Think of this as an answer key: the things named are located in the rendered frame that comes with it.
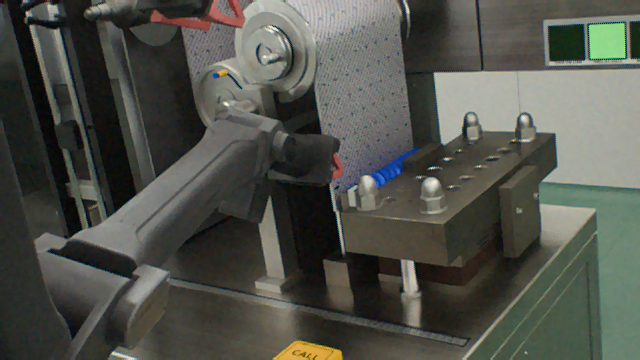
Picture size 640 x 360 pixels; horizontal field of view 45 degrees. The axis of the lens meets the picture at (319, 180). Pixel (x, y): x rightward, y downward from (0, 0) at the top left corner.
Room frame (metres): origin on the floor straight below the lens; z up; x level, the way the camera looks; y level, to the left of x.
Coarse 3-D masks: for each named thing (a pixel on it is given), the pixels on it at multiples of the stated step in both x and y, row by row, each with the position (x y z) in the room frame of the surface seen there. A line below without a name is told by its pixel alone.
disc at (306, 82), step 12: (264, 0) 1.09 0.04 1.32; (276, 0) 1.08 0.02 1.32; (252, 12) 1.11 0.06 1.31; (288, 12) 1.07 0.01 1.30; (300, 24) 1.06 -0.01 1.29; (240, 36) 1.13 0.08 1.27; (312, 36) 1.05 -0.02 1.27; (240, 48) 1.13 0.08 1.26; (312, 48) 1.05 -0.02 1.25; (240, 60) 1.13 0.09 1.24; (312, 60) 1.05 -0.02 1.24; (312, 72) 1.05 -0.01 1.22; (300, 84) 1.07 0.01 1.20; (312, 84) 1.06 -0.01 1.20; (276, 96) 1.10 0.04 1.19; (288, 96) 1.09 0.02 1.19; (300, 96) 1.07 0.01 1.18
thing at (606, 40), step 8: (600, 24) 1.13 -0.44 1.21; (608, 24) 1.12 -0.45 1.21; (616, 24) 1.11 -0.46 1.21; (592, 32) 1.13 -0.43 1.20; (600, 32) 1.13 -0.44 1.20; (608, 32) 1.12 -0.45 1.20; (616, 32) 1.11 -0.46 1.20; (592, 40) 1.13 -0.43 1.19; (600, 40) 1.13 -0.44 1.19; (608, 40) 1.12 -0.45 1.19; (616, 40) 1.11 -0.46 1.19; (592, 48) 1.13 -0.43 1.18; (600, 48) 1.13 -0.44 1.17; (608, 48) 1.12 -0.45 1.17; (616, 48) 1.11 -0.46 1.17; (624, 48) 1.10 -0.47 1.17; (592, 56) 1.13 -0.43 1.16; (600, 56) 1.13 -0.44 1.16; (608, 56) 1.12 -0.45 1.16; (616, 56) 1.11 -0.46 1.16; (624, 56) 1.10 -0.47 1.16
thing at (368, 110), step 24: (360, 72) 1.14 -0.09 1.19; (384, 72) 1.19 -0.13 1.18; (336, 96) 1.09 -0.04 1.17; (360, 96) 1.14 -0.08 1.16; (384, 96) 1.19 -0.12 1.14; (336, 120) 1.08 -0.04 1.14; (360, 120) 1.13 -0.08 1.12; (384, 120) 1.18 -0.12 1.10; (408, 120) 1.24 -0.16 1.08; (360, 144) 1.12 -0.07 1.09; (384, 144) 1.17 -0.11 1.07; (408, 144) 1.23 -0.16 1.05; (360, 168) 1.12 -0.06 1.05; (336, 192) 1.06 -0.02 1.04
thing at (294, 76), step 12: (264, 12) 1.09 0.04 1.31; (276, 12) 1.08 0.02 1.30; (252, 24) 1.11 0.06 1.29; (264, 24) 1.09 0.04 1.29; (276, 24) 1.08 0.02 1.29; (288, 24) 1.07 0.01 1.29; (288, 36) 1.07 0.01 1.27; (300, 36) 1.06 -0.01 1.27; (300, 48) 1.06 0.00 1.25; (300, 60) 1.06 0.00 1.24; (252, 72) 1.12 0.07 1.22; (300, 72) 1.06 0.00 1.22; (276, 84) 1.09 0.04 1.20; (288, 84) 1.08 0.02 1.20
